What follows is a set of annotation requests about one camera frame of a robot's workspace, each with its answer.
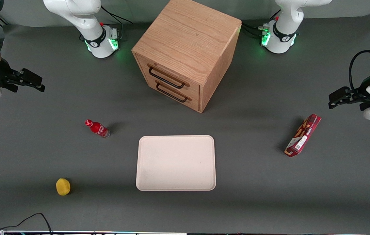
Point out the red soda bottle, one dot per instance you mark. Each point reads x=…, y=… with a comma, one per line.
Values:
x=97, y=128

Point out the beige plastic tray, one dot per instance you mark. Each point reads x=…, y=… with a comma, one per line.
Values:
x=175, y=163

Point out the yellow round fruit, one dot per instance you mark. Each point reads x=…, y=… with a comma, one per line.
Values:
x=63, y=186

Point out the wooden closed drawer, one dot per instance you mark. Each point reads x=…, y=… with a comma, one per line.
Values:
x=193, y=102

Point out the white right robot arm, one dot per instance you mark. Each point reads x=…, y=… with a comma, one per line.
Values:
x=73, y=13

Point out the wooden drawer cabinet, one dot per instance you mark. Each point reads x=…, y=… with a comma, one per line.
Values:
x=188, y=36

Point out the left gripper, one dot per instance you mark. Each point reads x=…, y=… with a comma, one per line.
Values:
x=363, y=92

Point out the red cookie box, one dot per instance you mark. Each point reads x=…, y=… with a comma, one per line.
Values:
x=303, y=135

